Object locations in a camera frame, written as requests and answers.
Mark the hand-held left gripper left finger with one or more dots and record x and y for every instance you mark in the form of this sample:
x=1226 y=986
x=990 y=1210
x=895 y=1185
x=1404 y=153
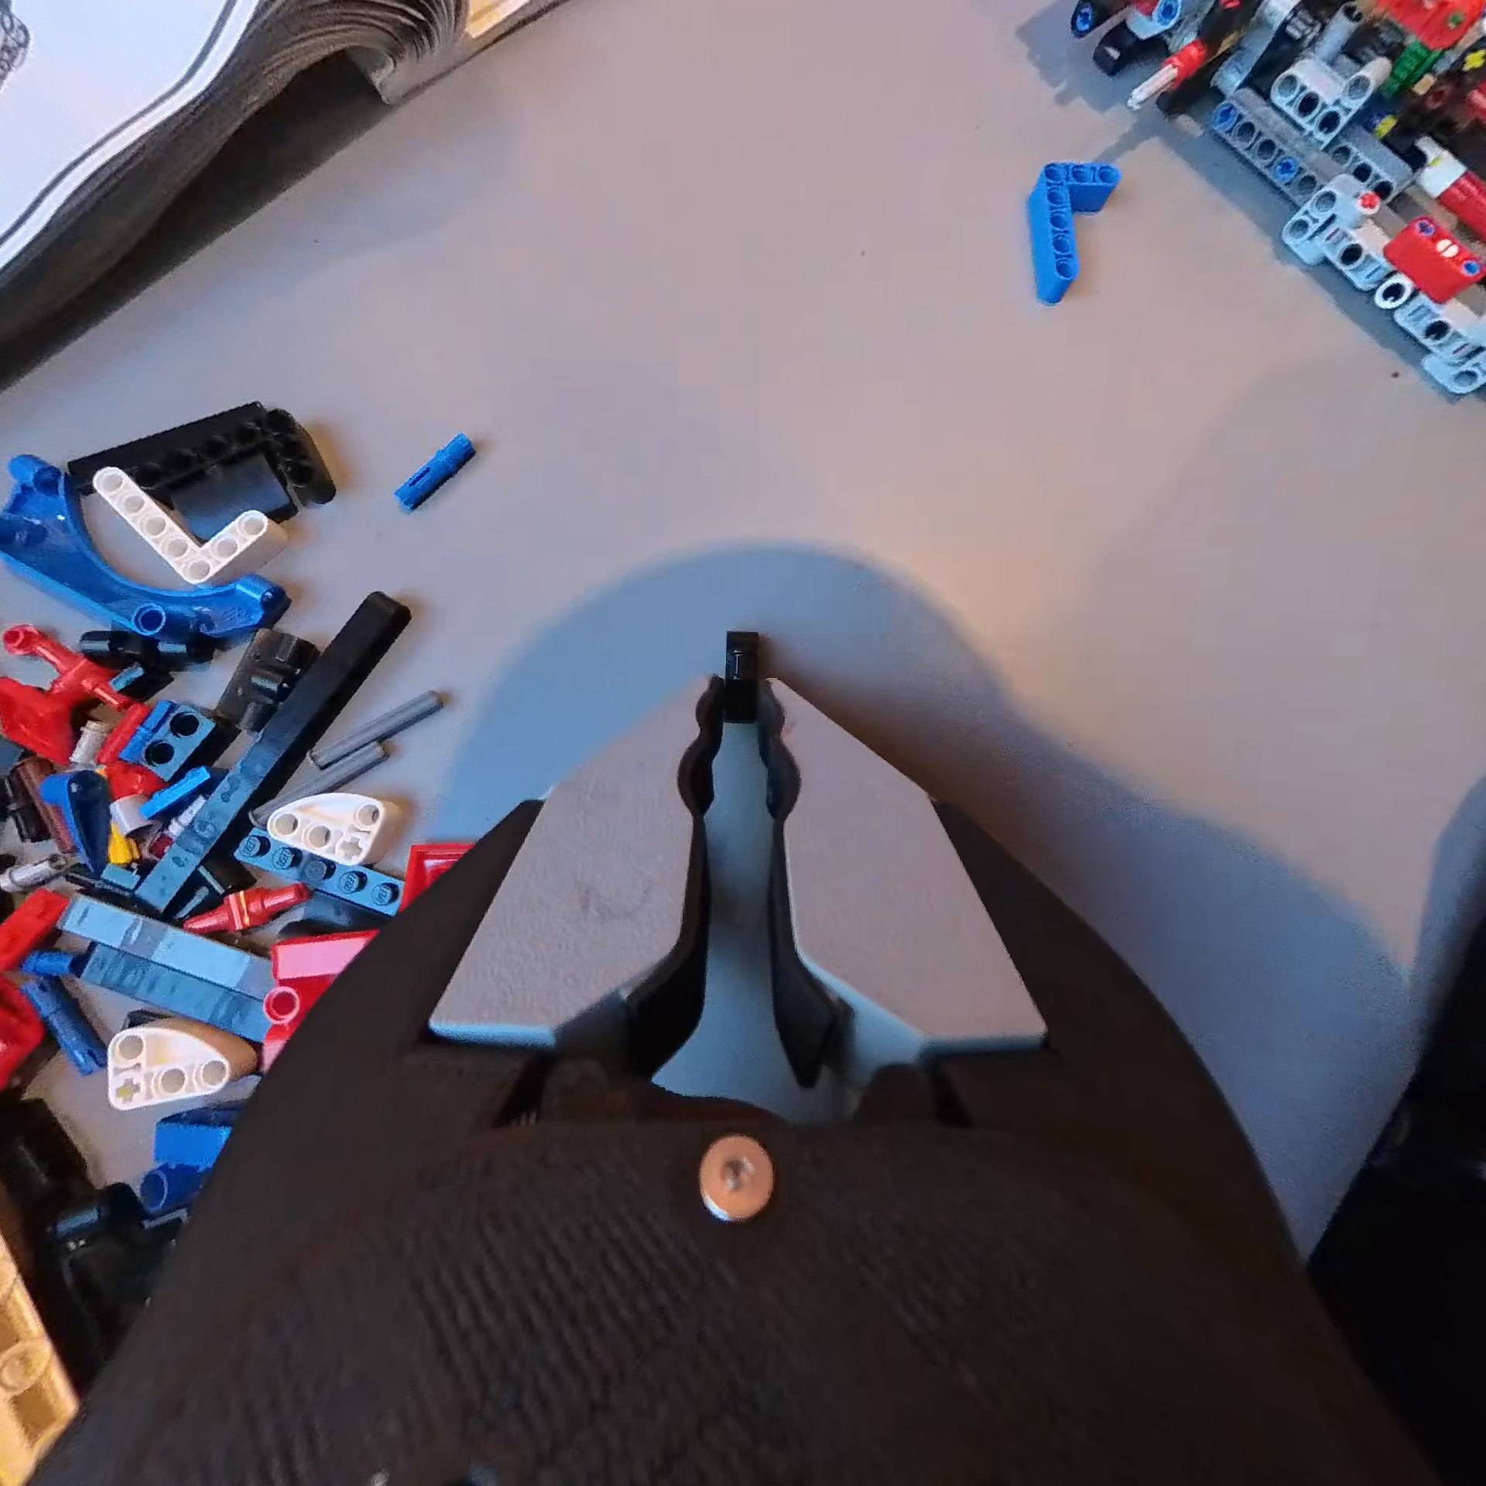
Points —
x=581 y=916

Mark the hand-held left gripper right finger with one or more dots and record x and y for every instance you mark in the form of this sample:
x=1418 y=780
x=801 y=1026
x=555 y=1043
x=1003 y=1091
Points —
x=906 y=929

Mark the black connector pin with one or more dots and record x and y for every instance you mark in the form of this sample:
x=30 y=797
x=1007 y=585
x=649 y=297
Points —
x=740 y=673

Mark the blue angled beam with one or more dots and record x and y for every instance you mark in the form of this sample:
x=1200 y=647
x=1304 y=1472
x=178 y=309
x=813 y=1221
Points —
x=1051 y=249

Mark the brick car chassis model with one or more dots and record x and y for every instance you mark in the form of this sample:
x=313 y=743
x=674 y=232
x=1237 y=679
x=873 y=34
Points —
x=1312 y=99

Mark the pile of loose bricks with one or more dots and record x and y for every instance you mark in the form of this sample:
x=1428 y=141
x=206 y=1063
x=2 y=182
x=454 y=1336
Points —
x=174 y=929

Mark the blue connector pin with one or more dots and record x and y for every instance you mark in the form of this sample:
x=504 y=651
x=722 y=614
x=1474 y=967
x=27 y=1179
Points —
x=432 y=473

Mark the building instruction booklet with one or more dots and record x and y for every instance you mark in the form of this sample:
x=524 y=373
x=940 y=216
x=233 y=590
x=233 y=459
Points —
x=93 y=93

